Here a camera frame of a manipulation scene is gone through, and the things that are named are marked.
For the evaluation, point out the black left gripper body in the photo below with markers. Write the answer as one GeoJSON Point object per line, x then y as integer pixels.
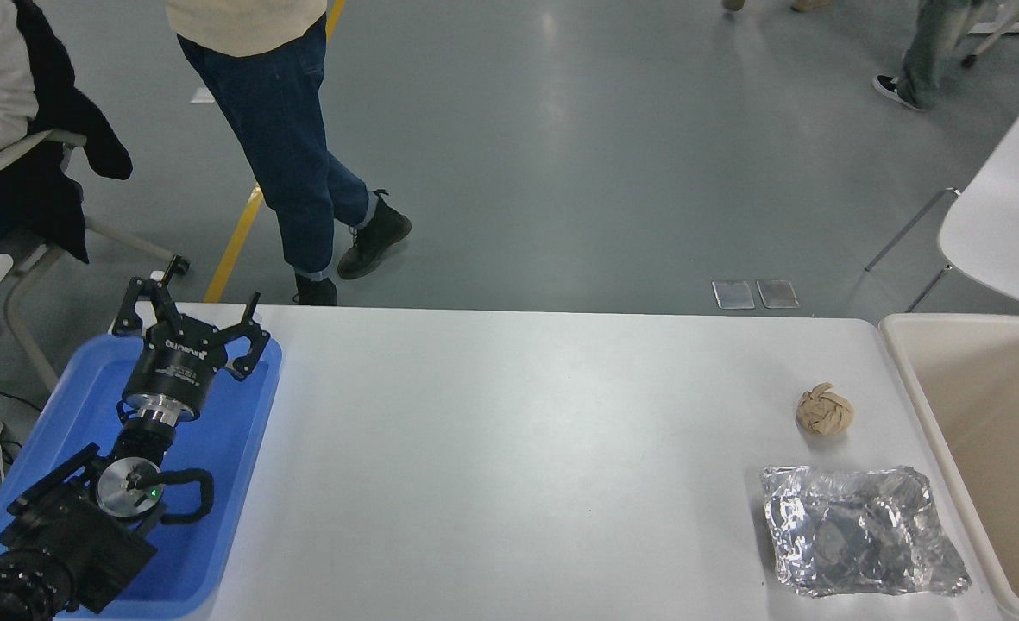
{"type": "Point", "coordinates": [175, 368]}

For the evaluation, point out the white office chair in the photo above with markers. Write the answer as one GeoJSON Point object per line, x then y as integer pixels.
{"type": "Point", "coordinates": [121, 237]}

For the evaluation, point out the blue plastic tray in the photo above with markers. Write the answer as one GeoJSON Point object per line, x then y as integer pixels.
{"type": "Point", "coordinates": [216, 483]}

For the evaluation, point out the black jacket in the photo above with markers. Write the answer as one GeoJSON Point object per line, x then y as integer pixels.
{"type": "Point", "coordinates": [43, 172]}

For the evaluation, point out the white paper scrap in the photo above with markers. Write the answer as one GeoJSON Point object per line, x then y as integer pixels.
{"type": "Point", "coordinates": [198, 95]}

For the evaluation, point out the standing person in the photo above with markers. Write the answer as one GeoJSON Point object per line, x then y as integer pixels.
{"type": "Point", "coordinates": [285, 129]}

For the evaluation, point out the clear floor plate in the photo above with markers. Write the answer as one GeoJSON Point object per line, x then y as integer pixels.
{"type": "Point", "coordinates": [777, 293]}
{"type": "Point", "coordinates": [733, 294]}

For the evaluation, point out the crumpled tan paper ball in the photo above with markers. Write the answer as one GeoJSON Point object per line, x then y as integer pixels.
{"type": "Point", "coordinates": [824, 410]}

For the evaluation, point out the crumpled silver foil tray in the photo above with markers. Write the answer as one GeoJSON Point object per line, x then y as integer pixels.
{"type": "Point", "coordinates": [863, 535]}

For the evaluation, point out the large pale bin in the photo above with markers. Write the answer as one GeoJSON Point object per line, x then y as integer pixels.
{"type": "Point", "coordinates": [992, 466]}

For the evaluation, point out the white round table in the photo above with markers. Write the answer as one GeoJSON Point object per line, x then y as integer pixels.
{"type": "Point", "coordinates": [1014, 207]}

